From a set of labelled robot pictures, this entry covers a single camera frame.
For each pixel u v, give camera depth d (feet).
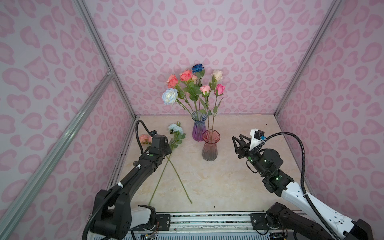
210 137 2.82
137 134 2.03
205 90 2.51
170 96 2.26
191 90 2.70
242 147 2.06
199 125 3.36
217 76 2.80
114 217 1.32
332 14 2.32
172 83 2.56
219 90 2.45
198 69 2.82
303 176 1.75
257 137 1.93
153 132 2.51
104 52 2.75
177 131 3.41
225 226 2.37
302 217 1.86
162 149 2.24
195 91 2.70
